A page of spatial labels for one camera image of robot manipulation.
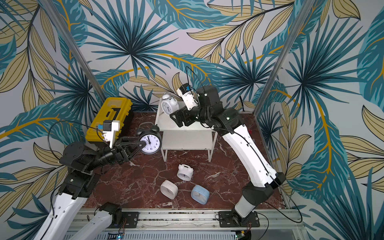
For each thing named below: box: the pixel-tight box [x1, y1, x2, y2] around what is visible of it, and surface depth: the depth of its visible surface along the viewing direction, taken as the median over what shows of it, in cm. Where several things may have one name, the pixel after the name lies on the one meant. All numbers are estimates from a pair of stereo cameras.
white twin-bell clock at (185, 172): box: [176, 164, 194, 182], surface depth 84 cm
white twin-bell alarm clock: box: [161, 93, 180, 115], surface depth 69 cm
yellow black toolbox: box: [85, 97, 134, 145], surface depth 99 cm
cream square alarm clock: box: [160, 179, 179, 200], surface depth 79 cm
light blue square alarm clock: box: [191, 184, 210, 205], surface depth 78 cm
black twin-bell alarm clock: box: [136, 124, 163, 155], surface depth 54 cm
